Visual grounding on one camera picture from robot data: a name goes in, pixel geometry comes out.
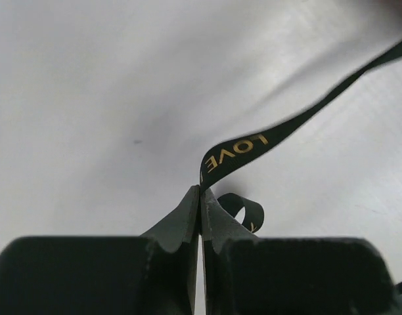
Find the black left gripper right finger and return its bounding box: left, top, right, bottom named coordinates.
left=200, top=191, right=400, bottom=314

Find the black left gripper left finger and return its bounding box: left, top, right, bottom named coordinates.
left=0, top=186, right=200, bottom=314

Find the black ribbon with gold lettering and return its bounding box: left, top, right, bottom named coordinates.
left=200, top=40, right=402, bottom=233

